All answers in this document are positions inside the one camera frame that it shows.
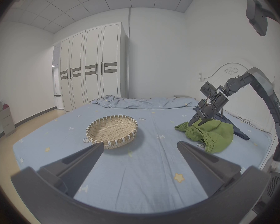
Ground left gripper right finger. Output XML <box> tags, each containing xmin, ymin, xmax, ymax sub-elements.
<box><xmin>177</xmin><ymin>141</ymin><xmax>242</xmax><ymax>198</ymax></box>

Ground grey chest of drawers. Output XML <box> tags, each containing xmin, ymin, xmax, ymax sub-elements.
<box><xmin>0</xmin><ymin>102</ymin><xmax>16</xmax><ymax>146</ymax></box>

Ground white wardrobe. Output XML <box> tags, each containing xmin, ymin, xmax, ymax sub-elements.
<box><xmin>60</xmin><ymin>22</ymin><xmax>126</xmax><ymax>112</ymax></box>

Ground pale blue quilt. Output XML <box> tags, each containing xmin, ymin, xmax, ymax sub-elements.
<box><xmin>90</xmin><ymin>95</ymin><xmax>199</xmax><ymax>110</ymax></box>

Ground dark blue garment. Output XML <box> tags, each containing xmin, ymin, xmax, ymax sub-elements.
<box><xmin>218</xmin><ymin>114</ymin><xmax>250</xmax><ymax>141</ymax></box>

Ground bed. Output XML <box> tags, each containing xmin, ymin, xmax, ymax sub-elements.
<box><xmin>13</xmin><ymin>63</ymin><xmax>280</xmax><ymax>213</ymax></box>

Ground round woven basket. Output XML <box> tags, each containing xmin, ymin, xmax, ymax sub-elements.
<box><xmin>86</xmin><ymin>115</ymin><xmax>138</xmax><ymax>149</ymax></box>

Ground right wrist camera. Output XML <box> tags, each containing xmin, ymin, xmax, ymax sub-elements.
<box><xmin>200</xmin><ymin>81</ymin><xmax>218</xmax><ymax>100</ymax></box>

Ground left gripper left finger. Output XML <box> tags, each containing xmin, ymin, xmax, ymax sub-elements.
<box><xmin>38</xmin><ymin>142</ymin><xmax>105</xmax><ymax>198</ymax></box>

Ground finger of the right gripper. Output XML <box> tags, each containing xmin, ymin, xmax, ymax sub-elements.
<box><xmin>198</xmin><ymin>117</ymin><xmax>212</xmax><ymax>126</ymax></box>
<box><xmin>188</xmin><ymin>114</ymin><xmax>202</xmax><ymax>127</ymax></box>

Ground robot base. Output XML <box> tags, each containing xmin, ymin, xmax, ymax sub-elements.
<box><xmin>252</xmin><ymin>160</ymin><xmax>280</xmax><ymax>219</ymax></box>

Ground green shorts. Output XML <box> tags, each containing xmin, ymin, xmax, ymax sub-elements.
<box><xmin>175</xmin><ymin>120</ymin><xmax>234</xmax><ymax>153</ymax></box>

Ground white wall pipe duct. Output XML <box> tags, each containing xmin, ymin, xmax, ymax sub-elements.
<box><xmin>128</xmin><ymin>7</ymin><xmax>131</xmax><ymax>98</ymax></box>

